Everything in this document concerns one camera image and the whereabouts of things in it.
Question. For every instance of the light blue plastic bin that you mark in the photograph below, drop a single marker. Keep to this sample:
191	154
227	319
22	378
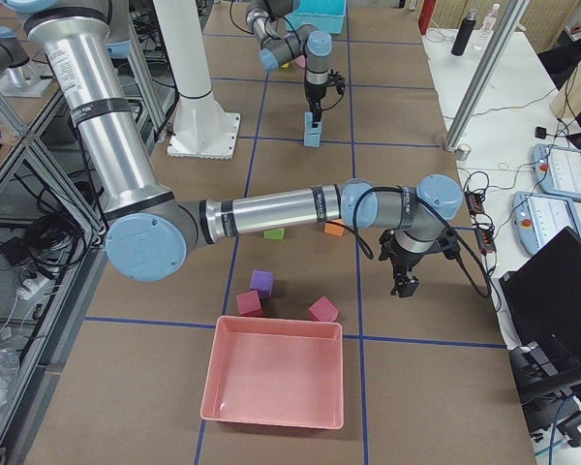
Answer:
326	15

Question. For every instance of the blue teach pendant near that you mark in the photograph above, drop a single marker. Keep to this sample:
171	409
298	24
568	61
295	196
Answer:
539	217

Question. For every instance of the magenta foam block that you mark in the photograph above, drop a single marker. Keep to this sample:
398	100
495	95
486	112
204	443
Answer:
323	310
249	305

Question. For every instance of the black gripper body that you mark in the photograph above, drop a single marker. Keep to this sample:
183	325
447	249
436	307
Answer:
404	261
314	93

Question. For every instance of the aluminium frame post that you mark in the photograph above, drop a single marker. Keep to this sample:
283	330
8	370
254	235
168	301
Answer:
484	70

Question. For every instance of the clear plastic bottle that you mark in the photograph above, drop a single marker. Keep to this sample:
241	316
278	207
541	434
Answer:
489	21

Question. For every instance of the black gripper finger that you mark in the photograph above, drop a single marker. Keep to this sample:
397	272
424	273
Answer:
316	115
405	284

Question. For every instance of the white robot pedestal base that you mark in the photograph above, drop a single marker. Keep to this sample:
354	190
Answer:
201	128

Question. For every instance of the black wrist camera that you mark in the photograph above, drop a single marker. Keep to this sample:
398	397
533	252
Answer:
337	81

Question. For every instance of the orange foam block right side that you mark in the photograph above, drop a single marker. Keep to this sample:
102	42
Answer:
334	227

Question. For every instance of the purple foam block right side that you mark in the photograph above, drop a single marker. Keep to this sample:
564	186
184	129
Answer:
262	282

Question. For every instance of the red plastic bin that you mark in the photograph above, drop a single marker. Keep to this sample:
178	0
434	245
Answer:
275	372

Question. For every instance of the green foam block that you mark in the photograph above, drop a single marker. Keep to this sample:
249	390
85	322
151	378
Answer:
274	234

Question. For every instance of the black water bottle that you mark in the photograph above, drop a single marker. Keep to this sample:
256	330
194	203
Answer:
464	33

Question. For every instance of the blue teach pendant far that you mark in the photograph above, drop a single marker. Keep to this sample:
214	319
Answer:
558	170

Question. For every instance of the person in black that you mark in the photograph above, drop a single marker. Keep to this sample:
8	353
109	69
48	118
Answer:
560	62

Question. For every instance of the blue teach pendant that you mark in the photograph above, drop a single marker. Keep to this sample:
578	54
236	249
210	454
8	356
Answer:
558	170
539	217

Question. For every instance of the black laptop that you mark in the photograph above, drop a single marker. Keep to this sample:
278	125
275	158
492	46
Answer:
544	295

